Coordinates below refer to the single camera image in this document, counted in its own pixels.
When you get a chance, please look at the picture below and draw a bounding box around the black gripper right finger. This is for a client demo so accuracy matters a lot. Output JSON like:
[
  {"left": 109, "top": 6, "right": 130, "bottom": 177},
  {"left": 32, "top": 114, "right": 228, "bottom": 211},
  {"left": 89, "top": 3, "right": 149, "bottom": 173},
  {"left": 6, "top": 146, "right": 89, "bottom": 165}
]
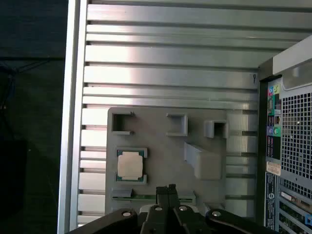
[{"left": 168, "top": 184, "right": 273, "bottom": 234}]

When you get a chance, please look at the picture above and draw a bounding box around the grey plastic parts rack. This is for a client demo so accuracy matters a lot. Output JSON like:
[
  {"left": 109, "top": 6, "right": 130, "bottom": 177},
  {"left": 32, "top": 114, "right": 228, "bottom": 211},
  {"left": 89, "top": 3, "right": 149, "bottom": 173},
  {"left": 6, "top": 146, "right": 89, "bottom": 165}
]
[{"left": 104, "top": 106, "right": 230, "bottom": 219}]

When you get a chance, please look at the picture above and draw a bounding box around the silver square CPU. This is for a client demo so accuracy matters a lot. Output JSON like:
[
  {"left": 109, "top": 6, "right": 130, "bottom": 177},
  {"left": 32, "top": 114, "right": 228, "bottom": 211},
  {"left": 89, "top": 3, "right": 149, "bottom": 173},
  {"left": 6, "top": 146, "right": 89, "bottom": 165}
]
[{"left": 116, "top": 147, "right": 149, "bottom": 183}]

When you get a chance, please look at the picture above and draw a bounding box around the green RAM stick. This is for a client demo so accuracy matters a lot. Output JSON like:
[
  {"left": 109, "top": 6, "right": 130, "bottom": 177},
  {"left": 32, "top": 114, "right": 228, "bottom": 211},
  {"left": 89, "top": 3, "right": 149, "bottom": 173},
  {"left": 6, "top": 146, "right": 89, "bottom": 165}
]
[{"left": 112, "top": 194, "right": 195, "bottom": 203}]

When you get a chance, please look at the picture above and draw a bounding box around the black open PC case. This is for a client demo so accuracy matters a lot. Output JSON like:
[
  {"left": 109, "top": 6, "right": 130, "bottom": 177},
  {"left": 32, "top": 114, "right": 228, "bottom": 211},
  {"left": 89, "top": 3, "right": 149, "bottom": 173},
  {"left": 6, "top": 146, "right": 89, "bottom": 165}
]
[{"left": 257, "top": 34, "right": 312, "bottom": 234}]

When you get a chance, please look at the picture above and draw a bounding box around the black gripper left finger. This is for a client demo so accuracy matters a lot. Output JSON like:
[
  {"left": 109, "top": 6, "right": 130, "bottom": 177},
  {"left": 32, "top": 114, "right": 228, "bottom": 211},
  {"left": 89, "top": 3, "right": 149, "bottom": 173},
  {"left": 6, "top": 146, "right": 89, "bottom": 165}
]
[{"left": 69, "top": 186, "right": 169, "bottom": 234}]

